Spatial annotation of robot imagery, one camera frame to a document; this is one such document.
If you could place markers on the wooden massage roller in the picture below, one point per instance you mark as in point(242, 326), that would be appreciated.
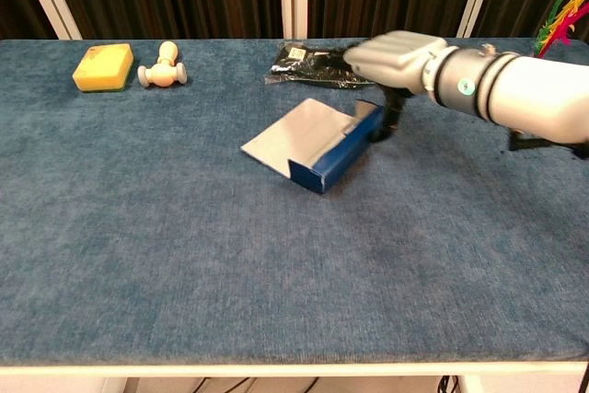
point(162, 73)

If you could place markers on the black item in plastic bag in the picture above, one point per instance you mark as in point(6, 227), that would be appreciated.
point(308, 66)

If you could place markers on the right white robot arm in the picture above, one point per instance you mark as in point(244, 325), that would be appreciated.
point(529, 89)

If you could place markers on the yellow sponge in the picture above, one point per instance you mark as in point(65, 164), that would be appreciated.
point(103, 66)

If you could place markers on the blue felt table cloth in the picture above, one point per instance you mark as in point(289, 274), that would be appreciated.
point(184, 250)

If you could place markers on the blue rectangular box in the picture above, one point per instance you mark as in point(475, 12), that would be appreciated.
point(303, 135)

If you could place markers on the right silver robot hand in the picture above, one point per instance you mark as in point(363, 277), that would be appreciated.
point(396, 59)

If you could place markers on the colourful feather shuttlecock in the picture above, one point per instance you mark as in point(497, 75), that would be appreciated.
point(563, 20)

